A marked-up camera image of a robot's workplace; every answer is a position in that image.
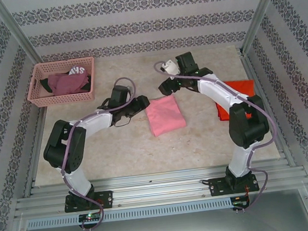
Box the pink t-shirt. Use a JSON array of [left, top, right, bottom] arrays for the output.
[[144, 94, 187, 138]]

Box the purple garment with white letters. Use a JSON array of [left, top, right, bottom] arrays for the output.
[[66, 64, 89, 77]]

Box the maroon t-shirt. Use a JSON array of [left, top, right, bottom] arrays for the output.
[[46, 70, 92, 97]]

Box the pink plastic lattice basket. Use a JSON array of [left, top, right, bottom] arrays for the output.
[[24, 56, 100, 109]]

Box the folded orange-red t-shirt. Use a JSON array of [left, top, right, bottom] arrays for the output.
[[212, 78, 259, 122]]

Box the left controller circuit board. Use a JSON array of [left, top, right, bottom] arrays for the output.
[[78, 212, 102, 223]]

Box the controller circuit board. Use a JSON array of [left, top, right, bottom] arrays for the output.
[[231, 195, 251, 210], [78, 212, 102, 223]]

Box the right controller circuit board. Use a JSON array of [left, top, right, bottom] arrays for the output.
[[231, 195, 251, 210]]

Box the thin black left gripper cable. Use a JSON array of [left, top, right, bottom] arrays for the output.
[[112, 114, 134, 128]]

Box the aluminium table side rail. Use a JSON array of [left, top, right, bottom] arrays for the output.
[[239, 41, 297, 172], [15, 106, 57, 198]]

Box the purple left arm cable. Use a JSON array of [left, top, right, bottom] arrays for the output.
[[52, 76, 152, 231]]

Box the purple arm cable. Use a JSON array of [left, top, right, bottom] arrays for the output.
[[52, 76, 152, 231], [153, 49, 285, 220]]

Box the aluminium rail frame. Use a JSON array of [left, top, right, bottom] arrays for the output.
[[11, 156, 308, 221]]

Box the aluminium corner post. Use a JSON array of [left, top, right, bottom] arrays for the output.
[[0, 0, 46, 82], [234, 0, 297, 57]]

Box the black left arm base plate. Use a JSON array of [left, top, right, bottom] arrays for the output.
[[63, 190, 115, 213]]

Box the slotted grey cable duct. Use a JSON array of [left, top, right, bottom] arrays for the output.
[[25, 198, 233, 231]]

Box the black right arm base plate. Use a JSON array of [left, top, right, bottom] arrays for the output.
[[208, 173, 259, 198]]

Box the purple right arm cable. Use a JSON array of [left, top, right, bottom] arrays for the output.
[[153, 49, 285, 220]]

